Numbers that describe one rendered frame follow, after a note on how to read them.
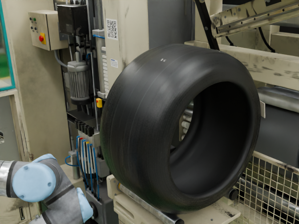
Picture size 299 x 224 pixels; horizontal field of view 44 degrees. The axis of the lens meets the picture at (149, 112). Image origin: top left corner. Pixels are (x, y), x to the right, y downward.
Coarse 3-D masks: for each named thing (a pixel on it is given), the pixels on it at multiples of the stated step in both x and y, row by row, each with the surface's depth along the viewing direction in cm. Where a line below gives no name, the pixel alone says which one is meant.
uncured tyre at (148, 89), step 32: (128, 64) 124; (160, 64) 114; (192, 64) 111; (224, 64) 116; (128, 96) 113; (160, 96) 106; (192, 96) 109; (224, 96) 150; (256, 96) 130; (128, 128) 110; (160, 128) 106; (192, 128) 156; (224, 128) 153; (256, 128) 135; (128, 160) 111; (160, 160) 109; (192, 160) 156; (224, 160) 148; (160, 192) 113; (192, 192) 142; (224, 192) 134
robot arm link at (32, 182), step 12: (0, 168) 88; (12, 168) 88; (24, 168) 87; (36, 168) 87; (48, 168) 90; (0, 180) 87; (12, 180) 86; (24, 180) 86; (36, 180) 87; (48, 180) 87; (0, 192) 88; (12, 192) 88; (24, 192) 86; (36, 192) 86; (48, 192) 88
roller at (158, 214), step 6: (120, 186) 148; (126, 192) 145; (132, 192) 142; (132, 198) 143; (138, 198) 139; (144, 204) 136; (150, 210) 134; (156, 210) 131; (156, 216) 132; (162, 216) 129; (168, 216) 127; (174, 216) 126; (168, 222) 126; (174, 222) 124; (180, 222) 125
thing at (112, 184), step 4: (108, 176) 148; (112, 176) 147; (108, 180) 147; (112, 180) 147; (116, 180) 148; (108, 184) 148; (112, 184) 147; (116, 184) 149; (108, 188) 149; (112, 188) 148; (116, 188) 149; (108, 192) 150; (112, 192) 148; (116, 192) 150; (120, 192) 151; (112, 196) 149
